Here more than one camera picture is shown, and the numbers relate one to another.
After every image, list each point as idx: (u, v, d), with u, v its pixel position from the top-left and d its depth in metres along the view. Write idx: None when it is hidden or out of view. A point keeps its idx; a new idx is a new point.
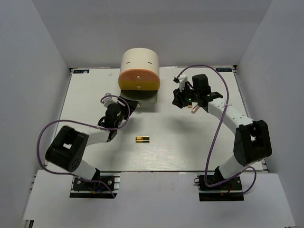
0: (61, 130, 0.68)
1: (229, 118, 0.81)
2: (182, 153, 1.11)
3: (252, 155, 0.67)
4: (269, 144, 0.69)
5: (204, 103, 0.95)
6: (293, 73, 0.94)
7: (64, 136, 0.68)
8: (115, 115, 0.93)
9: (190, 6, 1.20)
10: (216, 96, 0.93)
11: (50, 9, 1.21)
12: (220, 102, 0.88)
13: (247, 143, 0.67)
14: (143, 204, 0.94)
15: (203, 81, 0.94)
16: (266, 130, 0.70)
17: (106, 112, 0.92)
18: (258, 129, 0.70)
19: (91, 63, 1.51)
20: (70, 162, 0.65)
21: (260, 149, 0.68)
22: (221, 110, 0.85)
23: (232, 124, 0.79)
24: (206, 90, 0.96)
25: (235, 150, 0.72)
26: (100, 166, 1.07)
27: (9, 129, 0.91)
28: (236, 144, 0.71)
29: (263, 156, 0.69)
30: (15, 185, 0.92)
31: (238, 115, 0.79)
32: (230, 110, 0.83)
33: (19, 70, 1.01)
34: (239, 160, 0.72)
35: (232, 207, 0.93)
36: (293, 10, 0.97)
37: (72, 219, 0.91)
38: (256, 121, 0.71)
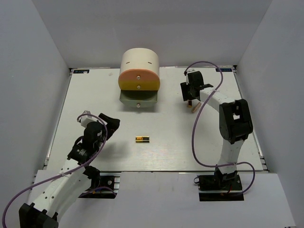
0: (21, 213, 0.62)
1: (215, 100, 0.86)
2: (182, 153, 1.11)
3: (234, 128, 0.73)
4: (250, 121, 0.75)
5: (197, 93, 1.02)
6: (293, 73, 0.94)
7: (25, 218, 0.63)
8: (95, 135, 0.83)
9: (190, 6, 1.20)
10: (207, 86, 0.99)
11: (49, 9, 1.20)
12: (209, 90, 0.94)
13: (230, 118, 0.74)
14: (143, 204, 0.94)
15: (196, 76, 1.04)
16: (247, 109, 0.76)
17: (84, 132, 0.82)
18: (240, 108, 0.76)
19: (91, 63, 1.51)
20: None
21: (242, 125, 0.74)
22: (207, 94, 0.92)
23: (217, 104, 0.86)
24: (200, 82, 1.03)
25: (221, 127, 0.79)
26: (100, 166, 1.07)
27: (9, 129, 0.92)
28: (221, 120, 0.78)
29: (245, 132, 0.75)
30: (15, 185, 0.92)
31: (223, 96, 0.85)
32: (218, 94, 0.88)
33: (19, 70, 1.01)
34: (223, 136, 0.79)
35: (232, 206, 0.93)
36: (292, 10, 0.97)
37: (72, 219, 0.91)
38: (238, 100, 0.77)
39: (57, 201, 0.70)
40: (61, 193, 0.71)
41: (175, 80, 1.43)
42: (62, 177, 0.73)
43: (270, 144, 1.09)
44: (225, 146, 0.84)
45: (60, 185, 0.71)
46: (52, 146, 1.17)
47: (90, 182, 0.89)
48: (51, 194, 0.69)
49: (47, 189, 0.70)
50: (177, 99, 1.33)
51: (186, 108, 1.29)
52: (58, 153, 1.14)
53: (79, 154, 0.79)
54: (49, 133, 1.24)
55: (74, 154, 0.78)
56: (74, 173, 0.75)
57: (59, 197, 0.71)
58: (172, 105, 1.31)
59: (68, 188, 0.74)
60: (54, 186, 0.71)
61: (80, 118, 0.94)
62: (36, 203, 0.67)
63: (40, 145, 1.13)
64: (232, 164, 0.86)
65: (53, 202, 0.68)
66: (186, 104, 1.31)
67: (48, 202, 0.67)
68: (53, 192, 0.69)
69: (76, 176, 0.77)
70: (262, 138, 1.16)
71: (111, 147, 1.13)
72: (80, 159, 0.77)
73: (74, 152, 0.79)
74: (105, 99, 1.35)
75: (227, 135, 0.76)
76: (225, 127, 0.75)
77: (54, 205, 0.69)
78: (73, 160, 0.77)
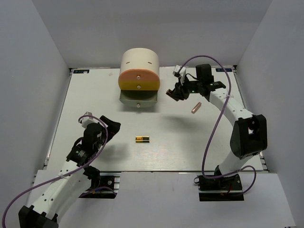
0: (21, 215, 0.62)
1: (229, 110, 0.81)
2: (181, 153, 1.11)
3: (248, 147, 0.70)
4: (265, 140, 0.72)
5: (206, 92, 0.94)
6: (293, 73, 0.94)
7: (25, 220, 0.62)
8: (95, 136, 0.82)
9: (190, 6, 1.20)
10: (219, 86, 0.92)
11: (49, 9, 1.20)
12: (223, 93, 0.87)
13: (244, 137, 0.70)
14: (143, 204, 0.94)
15: (205, 70, 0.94)
16: (264, 126, 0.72)
17: (84, 133, 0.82)
18: (257, 123, 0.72)
19: (91, 63, 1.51)
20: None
21: (254, 144, 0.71)
22: (222, 101, 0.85)
23: (232, 116, 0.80)
24: (210, 80, 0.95)
25: (232, 140, 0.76)
26: (100, 166, 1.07)
27: (10, 129, 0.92)
28: (234, 137, 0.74)
29: (258, 150, 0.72)
30: (15, 185, 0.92)
31: (239, 108, 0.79)
32: (232, 102, 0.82)
33: (19, 70, 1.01)
34: (234, 150, 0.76)
35: (232, 206, 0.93)
36: (293, 9, 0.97)
37: (73, 219, 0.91)
38: (255, 115, 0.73)
39: (56, 204, 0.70)
40: (61, 194, 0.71)
41: (175, 80, 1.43)
42: (61, 178, 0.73)
43: (270, 144, 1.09)
44: None
45: (59, 187, 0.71)
46: (52, 146, 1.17)
47: (90, 183, 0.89)
48: (50, 196, 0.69)
49: (46, 192, 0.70)
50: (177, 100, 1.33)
51: (186, 108, 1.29)
52: (58, 153, 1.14)
53: (78, 156, 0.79)
54: (49, 133, 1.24)
55: (73, 156, 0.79)
56: (73, 175, 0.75)
57: (59, 200, 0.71)
58: (172, 105, 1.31)
59: (67, 190, 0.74)
60: (53, 189, 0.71)
61: (81, 120, 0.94)
62: (35, 205, 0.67)
63: (40, 145, 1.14)
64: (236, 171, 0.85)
65: (52, 204, 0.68)
66: (185, 105, 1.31)
67: (48, 204, 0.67)
68: (52, 194, 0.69)
69: (75, 178, 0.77)
70: None
71: (111, 147, 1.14)
72: (80, 162, 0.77)
73: (73, 153, 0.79)
74: (105, 99, 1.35)
75: (240, 153, 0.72)
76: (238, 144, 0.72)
77: (53, 207, 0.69)
78: (72, 163, 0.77)
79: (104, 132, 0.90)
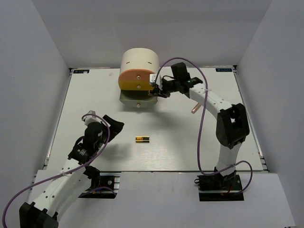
0: (22, 212, 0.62)
1: (211, 103, 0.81)
2: (181, 153, 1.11)
3: (233, 134, 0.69)
4: (247, 125, 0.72)
5: (186, 90, 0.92)
6: (293, 73, 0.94)
7: (26, 217, 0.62)
8: (96, 135, 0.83)
9: (190, 6, 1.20)
10: (196, 81, 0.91)
11: (49, 9, 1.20)
12: (201, 88, 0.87)
13: (228, 124, 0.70)
14: (143, 204, 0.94)
15: (181, 68, 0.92)
16: (244, 112, 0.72)
17: (85, 132, 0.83)
18: (237, 111, 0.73)
19: (91, 63, 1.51)
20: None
21: (239, 130, 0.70)
22: (202, 97, 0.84)
23: (214, 109, 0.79)
24: (186, 76, 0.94)
25: (218, 132, 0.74)
26: (100, 166, 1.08)
27: (10, 129, 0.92)
28: (219, 127, 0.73)
29: (243, 135, 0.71)
30: (15, 185, 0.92)
31: (218, 99, 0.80)
32: (211, 95, 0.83)
33: (19, 70, 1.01)
34: (221, 142, 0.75)
35: (232, 206, 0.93)
36: (293, 9, 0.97)
37: (73, 220, 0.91)
38: (235, 105, 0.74)
39: (57, 201, 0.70)
40: (61, 192, 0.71)
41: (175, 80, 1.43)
42: (63, 176, 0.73)
43: (270, 144, 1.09)
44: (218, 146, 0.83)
45: (60, 185, 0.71)
46: (52, 147, 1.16)
47: (90, 181, 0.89)
48: (52, 194, 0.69)
49: (48, 189, 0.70)
50: (177, 100, 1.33)
51: (186, 108, 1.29)
52: (58, 153, 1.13)
53: (80, 154, 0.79)
54: (49, 133, 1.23)
55: (74, 154, 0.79)
56: (75, 173, 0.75)
57: (60, 198, 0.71)
58: (172, 105, 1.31)
59: (68, 188, 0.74)
60: (54, 186, 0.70)
61: (84, 118, 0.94)
62: (36, 202, 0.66)
63: (40, 145, 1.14)
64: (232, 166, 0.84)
65: (53, 202, 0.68)
66: (185, 105, 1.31)
67: (49, 201, 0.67)
68: (53, 192, 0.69)
69: (76, 176, 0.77)
70: (263, 138, 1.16)
71: (111, 147, 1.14)
72: (80, 160, 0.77)
73: (74, 152, 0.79)
74: (105, 99, 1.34)
75: (226, 141, 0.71)
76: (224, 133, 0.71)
77: (54, 204, 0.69)
78: (73, 161, 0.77)
79: (106, 131, 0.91)
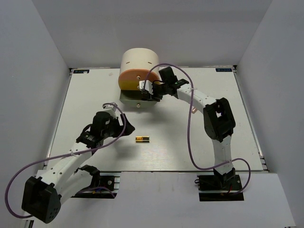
0: (28, 185, 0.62)
1: (197, 100, 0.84)
2: (181, 153, 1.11)
3: (221, 128, 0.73)
4: (232, 117, 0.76)
5: (174, 91, 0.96)
6: (293, 73, 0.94)
7: (32, 191, 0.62)
8: (103, 122, 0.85)
9: (190, 6, 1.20)
10: (184, 82, 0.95)
11: (49, 9, 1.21)
12: (187, 88, 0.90)
13: (214, 119, 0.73)
14: (143, 204, 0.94)
15: (168, 72, 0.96)
16: (228, 106, 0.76)
17: (93, 119, 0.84)
18: (222, 106, 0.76)
19: (91, 62, 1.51)
20: (46, 216, 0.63)
21: (225, 124, 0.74)
22: (188, 95, 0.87)
23: (200, 106, 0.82)
24: (174, 79, 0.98)
25: (206, 127, 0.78)
26: (100, 166, 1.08)
27: (10, 128, 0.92)
28: (206, 121, 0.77)
29: (230, 127, 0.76)
30: (15, 185, 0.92)
31: (204, 96, 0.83)
32: (197, 93, 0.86)
33: (19, 70, 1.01)
34: (210, 136, 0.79)
35: (232, 206, 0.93)
36: (292, 9, 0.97)
37: (73, 220, 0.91)
38: (219, 99, 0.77)
39: (64, 179, 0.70)
40: (69, 171, 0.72)
41: None
42: (71, 156, 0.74)
43: (270, 144, 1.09)
44: (216, 146, 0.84)
45: (68, 163, 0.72)
46: (52, 147, 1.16)
47: (91, 177, 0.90)
48: (59, 170, 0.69)
49: (55, 166, 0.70)
50: (176, 100, 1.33)
51: (186, 109, 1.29)
52: (58, 153, 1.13)
53: (87, 138, 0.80)
54: (49, 133, 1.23)
55: (82, 138, 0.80)
56: (82, 156, 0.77)
57: (66, 176, 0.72)
58: (172, 105, 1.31)
59: (74, 168, 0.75)
60: (62, 164, 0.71)
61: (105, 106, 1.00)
62: (43, 177, 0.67)
63: (40, 145, 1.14)
64: (228, 161, 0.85)
65: (61, 178, 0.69)
66: (185, 105, 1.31)
67: (56, 177, 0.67)
68: (61, 169, 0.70)
69: (82, 159, 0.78)
70: (262, 138, 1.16)
71: (111, 147, 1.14)
72: (89, 144, 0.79)
73: (82, 137, 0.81)
74: (105, 99, 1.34)
75: (214, 135, 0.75)
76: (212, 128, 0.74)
77: (61, 182, 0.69)
78: (82, 144, 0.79)
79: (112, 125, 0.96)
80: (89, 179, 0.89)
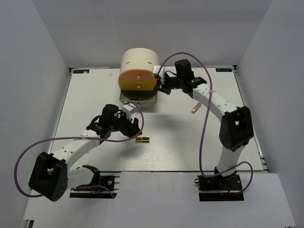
0: (39, 160, 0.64)
1: (214, 105, 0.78)
2: (181, 152, 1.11)
3: (237, 138, 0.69)
4: (251, 128, 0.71)
5: (189, 90, 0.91)
6: (293, 73, 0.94)
7: (42, 166, 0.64)
8: (112, 114, 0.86)
9: (190, 6, 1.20)
10: (200, 82, 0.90)
11: (49, 9, 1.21)
12: (205, 89, 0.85)
13: (232, 128, 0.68)
14: (143, 204, 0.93)
15: (185, 67, 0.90)
16: (249, 115, 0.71)
17: (102, 110, 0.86)
18: (242, 114, 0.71)
19: (91, 63, 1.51)
20: (53, 193, 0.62)
21: (243, 134, 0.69)
22: (206, 98, 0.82)
23: (217, 111, 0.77)
24: (190, 76, 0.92)
25: (222, 135, 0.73)
26: (101, 167, 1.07)
27: (10, 129, 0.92)
28: (223, 129, 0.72)
29: (247, 139, 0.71)
30: (15, 185, 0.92)
31: (223, 102, 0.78)
32: (215, 97, 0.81)
33: (19, 70, 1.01)
34: (224, 144, 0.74)
35: (232, 207, 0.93)
36: (292, 9, 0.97)
37: (73, 220, 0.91)
38: (240, 107, 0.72)
39: (72, 159, 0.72)
40: (78, 153, 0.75)
41: None
42: (82, 139, 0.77)
43: (270, 144, 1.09)
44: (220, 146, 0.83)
45: (79, 145, 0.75)
46: (52, 146, 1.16)
47: (93, 175, 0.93)
48: (70, 149, 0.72)
49: (67, 146, 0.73)
50: (177, 100, 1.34)
51: (186, 109, 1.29)
52: None
53: (96, 127, 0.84)
54: (49, 133, 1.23)
55: (92, 127, 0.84)
56: (91, 141, 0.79)
57: (75, 157, 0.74)
58: (172, 105, 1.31)
59: (82, 152, 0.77)
60: (73, 144, 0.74)
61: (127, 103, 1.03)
62: (55, 153, 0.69)
63: (40, 145, 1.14)
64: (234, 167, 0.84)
65: (71, 157, 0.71)
66: (186, 105, 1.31)
67: (68, 155, 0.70)
68: (72, 148, 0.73)
69: (90, 145, 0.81)
70: (263, 138, 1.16)
71: (111, 147, 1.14)
72: (98, 131, 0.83)
73: (92, 125, 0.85)
74: (105, 99, 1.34)
75: (229, 145, 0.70)
76: (227, 137, 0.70)
77: (71, 160, 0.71)
78: (91, 130, 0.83)
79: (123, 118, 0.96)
80: (90, 176, 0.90)
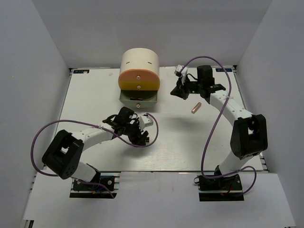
0: (57, 137, 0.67)
1: (229, 110, 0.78)
2: (182, 153, 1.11)
3: (248, 147, 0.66)
4: (265, 139, 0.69)
5: (207, 94, 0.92)
6: (293, 73, 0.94)
7: (60, 142, 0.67)
8: (128, 115, 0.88)
9: (190, 6, 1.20)
10: (219, 88, 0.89)
11: (49, 8, 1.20)
12: (223, 94, 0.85)
13: (245, 136, 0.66)
14: (143, 204, 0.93)
15: (207, 72, 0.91)
16: (264, 125, 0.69)
17: (120, 109, 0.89)
18: (256, 123, 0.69)
19: (91, 63, 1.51)
20: (64, 170, 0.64)
21: (255, 144, 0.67)
22: (222, 102, 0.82)
23: (232, 116, 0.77)
24: (210, 81, 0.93)
25: (232, 141, 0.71)
26: (101, 167, 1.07)
27: (10, 129, 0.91)
28: (234, 136, 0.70)
29: (259, 150, 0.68)
30: (15, 185, 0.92)
31: (238, 108, 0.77)
32: (231, 103, 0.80)
33: (19, 70, 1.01)
34: (234, 151, 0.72)
35: (232, 207, 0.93)
36: (293, 9, 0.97)
37: (73, 220, 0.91)
38: (255, 115, 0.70)
39: (88, 143, 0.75)
40: (93, 139, 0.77)
41: (175, 80, 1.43)
42: (98, 128, 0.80)
43: (270, 144, 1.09)
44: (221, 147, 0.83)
45: (96, 131, 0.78)
46: None
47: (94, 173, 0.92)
48: (87, 134, 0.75)
49: (84, 130, 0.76)
50: (177, 100, 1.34)
51: (186, 109, 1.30)
52: None
53: (111, 122, 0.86)
54: (49, 133, 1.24)
55: (108, 121, 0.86)
56: (106, 133, 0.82)
57: (90, 142, 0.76)
58: (172, 105, 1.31)
59: (97, 139, 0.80)
60: (90, 130, 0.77)
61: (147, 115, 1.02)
62: (74, 133, 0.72)
63: (40, 145, 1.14)
64: (237, 172, 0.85)
65: (86, 140, 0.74)
66: (185, 105, 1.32)
67: (84, 137, 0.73)
68: (89, 133, 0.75)
69: (105, 135, 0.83)
70: None
71: (112, 147, 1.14)
72: (114, 126, 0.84)
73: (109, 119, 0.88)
74: (105, 99, 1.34)
75: (239, 153, 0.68)
76: (238, 144, 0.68)
77: (85, 143, 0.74)
78: (107, 124, 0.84)
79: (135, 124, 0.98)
80: (92, 175, 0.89)
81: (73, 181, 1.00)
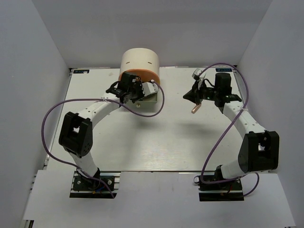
0: (66, 119, 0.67)
1: (242, 123, 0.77)
2: (182, 153, 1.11)
3: (255, 163, 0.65)
4: (276, 157, 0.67)
5: (222, 104, 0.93)
6: (293, 73, 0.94)
7: (70, 124, 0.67)
8: (131, 80, 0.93)
9: (190, 6, 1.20)
10: (235, 99, 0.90)
11: (50, 9, 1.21)
12: (237, 106, 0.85)
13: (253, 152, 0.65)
14: (143, 204, 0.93)
15: (224, 81, 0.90)
16: (277, 142, 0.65)
17: (122, 76, 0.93)
18: (268, 140, 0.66)
19: (92, 63, 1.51)
20: (81, 148, 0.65)
21: (264, 161, 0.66)
22: (234, 113, 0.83)
23: (243, 129, 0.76)
24: (227, 90, 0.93)
25: (241, 155, 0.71)
26: (101, 167, 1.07)
27: (10, 129, 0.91)
28: (242, 150, 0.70)
29: (268, 169, 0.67)
30: (15, 185, 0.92)
31: (251, 121, 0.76)
32: (245, 115, 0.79)
33: (19, 70, 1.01)
34: (242, 165, 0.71)
35: (232, 207, 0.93)
36: (293, 9, 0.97)
37: (73, 220, 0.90)
38: (268, 131, 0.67)
39: (96, 119, 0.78)
40: (100, 114, 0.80)
41: (175, 80, 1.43)
42: (103, 101, 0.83)
43: None
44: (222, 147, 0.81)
45: (100, 106, 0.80)
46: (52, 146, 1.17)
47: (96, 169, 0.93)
48: (93, 110, 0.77)
49: (90, 107, 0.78)
50: (177, 100, 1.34)
51: (186, 109, 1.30)
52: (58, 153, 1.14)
53: (116, 91, 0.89)
54: (49, 133, 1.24)
55: (111, 90, 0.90)
56: (111, 104, 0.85)
57: (98, 118, 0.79)
58: (173, 105, 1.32)
59: (104, 112, 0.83)
60: (95, 105, 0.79)
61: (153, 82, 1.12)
62: (80, 113, 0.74)
63: (40, 145, 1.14)
64: (238, 177, 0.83)
65: (94, 117, 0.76)
66: (185, 105, 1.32)
67: (91, 114, 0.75)
68: (95, 109, 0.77)
69: (110, 107, 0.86)
70: None
71: (112, 147, 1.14)
72: (118, 94, 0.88)
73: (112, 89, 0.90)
74: None
75: (246, 168, 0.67)
76: (246, 160, 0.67)
77: (94, 119, 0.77)
78: (111, 93, 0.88)
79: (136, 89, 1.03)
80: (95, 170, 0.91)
81: (73, 181, 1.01)
